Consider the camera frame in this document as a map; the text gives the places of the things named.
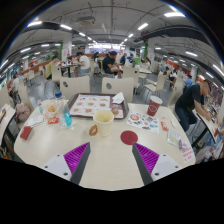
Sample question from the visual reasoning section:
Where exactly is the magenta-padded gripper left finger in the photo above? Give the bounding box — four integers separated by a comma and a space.
42, 141, 92, 186

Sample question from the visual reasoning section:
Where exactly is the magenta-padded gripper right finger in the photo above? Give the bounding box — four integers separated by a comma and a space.
131, 142, 183, 186

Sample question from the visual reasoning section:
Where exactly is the clear water bottle blue cap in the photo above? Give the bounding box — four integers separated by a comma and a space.
54, 91, 73, 129

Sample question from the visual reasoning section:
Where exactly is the flat round red coaster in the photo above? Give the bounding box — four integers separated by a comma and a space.
120, 130, 139, 146

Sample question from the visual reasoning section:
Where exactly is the clear plastic packet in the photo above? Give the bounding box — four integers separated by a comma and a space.
166, 128, 183, 149

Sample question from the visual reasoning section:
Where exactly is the colourful printed flyer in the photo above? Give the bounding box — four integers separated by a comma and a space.
125, 111, 160, 135

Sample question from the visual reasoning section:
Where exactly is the white leaflet with red print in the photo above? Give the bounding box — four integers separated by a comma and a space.
179, 144, 196, 163

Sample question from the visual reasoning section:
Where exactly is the red paper cup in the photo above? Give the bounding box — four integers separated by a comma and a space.
146, 95, 163, 117

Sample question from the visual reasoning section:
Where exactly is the plastic bag with fried food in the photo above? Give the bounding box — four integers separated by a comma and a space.
41, 99, 64, 125

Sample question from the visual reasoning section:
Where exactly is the white paper card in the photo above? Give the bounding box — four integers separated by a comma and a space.
26, 114, 45, 128

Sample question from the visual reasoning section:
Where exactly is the small red box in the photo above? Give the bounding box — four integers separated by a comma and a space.
19, 125, 33, 141

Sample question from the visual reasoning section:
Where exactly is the dark brown food tray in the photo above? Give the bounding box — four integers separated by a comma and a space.
67, 92, 130, 120

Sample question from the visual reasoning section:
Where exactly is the small bottle with teal label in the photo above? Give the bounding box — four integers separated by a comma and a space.
37, 99, 44, 115

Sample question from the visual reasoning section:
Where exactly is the crumpled white napkin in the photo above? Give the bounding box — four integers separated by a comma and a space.
111, 92, 126, 105

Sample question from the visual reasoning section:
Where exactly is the pink backpack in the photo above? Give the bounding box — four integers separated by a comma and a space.
14, 103, 32, 124

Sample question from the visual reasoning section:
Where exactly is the cream neighbouring table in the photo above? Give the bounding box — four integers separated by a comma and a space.
191, 106, 224, 148
0, 103, 17, 148

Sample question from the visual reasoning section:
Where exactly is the person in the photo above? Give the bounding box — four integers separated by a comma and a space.
101, 50, 124, 79
183, 73, 194, 89
8, 73, 23, 107
44, 55, 60, 80
74, 51, 92, 77
203, 123, 224, 161
174, 79, 213, 133

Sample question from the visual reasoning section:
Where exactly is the cream chair with round hole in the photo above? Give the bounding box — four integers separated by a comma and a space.
59, 75, 92, 101
101, 76, 135, 104

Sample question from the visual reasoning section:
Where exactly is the group of cream chairs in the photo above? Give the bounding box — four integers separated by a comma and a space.
18, 64, 184, 108

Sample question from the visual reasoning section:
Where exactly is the ceiling air conditioner unit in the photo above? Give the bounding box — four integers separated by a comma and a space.
75, 15, 96, 27

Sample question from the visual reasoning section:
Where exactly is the group of ceiling lights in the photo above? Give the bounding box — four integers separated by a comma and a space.
0, 11, 224, 78

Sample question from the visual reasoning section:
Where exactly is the cream mug with brown handle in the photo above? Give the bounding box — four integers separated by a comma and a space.
88, 109, 115, 137

